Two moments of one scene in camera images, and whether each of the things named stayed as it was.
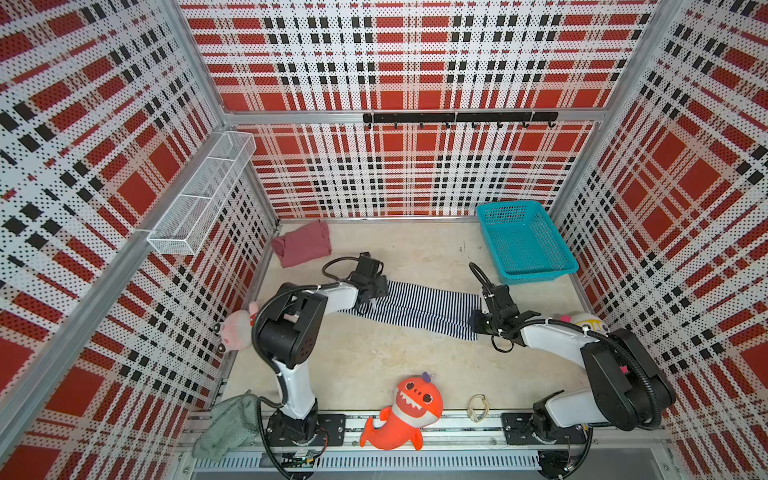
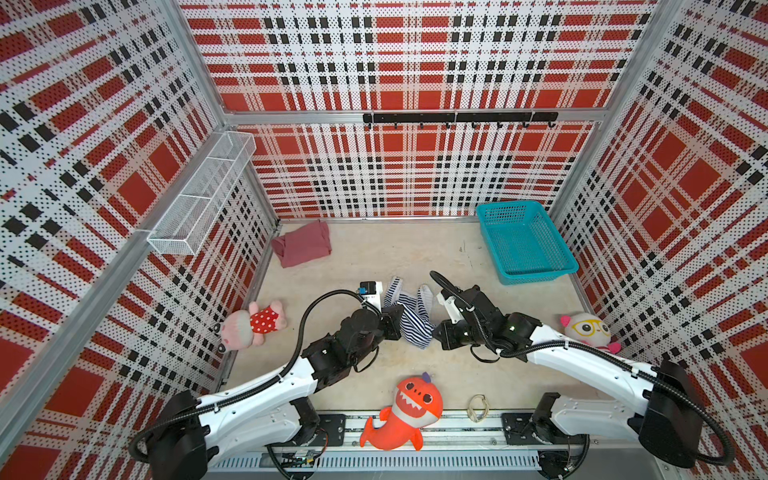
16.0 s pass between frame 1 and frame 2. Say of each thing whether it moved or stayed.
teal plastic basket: stayed
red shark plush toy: stayed
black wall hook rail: stayed
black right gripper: moved
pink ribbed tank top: stayed
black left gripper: moved
